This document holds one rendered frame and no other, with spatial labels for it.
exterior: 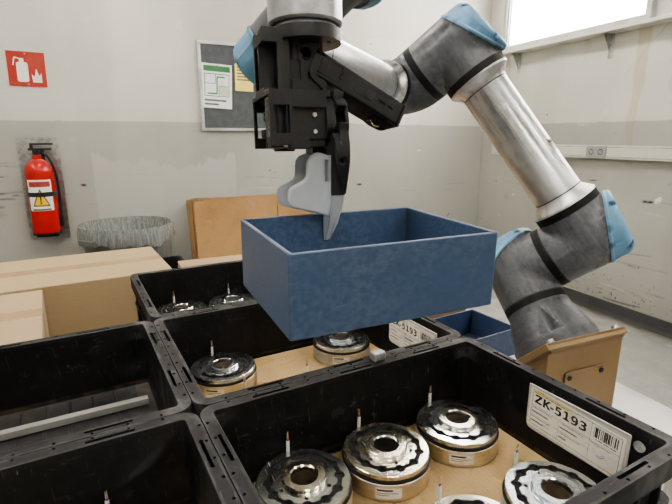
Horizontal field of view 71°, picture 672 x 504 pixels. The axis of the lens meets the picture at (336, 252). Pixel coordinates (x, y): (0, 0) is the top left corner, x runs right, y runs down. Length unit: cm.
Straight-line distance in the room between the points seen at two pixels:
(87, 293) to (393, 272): 93
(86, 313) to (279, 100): 88
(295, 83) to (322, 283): 22
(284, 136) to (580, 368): 65
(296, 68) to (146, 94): 310
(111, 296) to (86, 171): 240
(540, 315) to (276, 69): 63
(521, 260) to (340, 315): 61
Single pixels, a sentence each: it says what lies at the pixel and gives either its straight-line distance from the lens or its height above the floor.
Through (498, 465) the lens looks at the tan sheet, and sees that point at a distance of 66.
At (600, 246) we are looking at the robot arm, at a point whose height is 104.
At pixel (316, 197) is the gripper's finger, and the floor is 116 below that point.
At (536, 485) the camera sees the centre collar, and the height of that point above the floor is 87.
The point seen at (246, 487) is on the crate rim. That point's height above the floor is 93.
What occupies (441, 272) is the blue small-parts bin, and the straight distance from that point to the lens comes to 42.
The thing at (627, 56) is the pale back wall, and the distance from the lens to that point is 379.
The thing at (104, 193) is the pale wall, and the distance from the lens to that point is 359.
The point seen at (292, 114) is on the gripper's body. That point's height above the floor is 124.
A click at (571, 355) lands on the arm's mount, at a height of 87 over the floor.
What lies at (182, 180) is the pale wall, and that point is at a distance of 360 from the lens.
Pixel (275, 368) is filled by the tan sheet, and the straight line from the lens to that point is 85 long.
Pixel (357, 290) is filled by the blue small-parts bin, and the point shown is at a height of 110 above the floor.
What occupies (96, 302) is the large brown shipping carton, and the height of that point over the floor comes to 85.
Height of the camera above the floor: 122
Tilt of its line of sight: 14 degrees down
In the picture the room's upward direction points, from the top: straight up
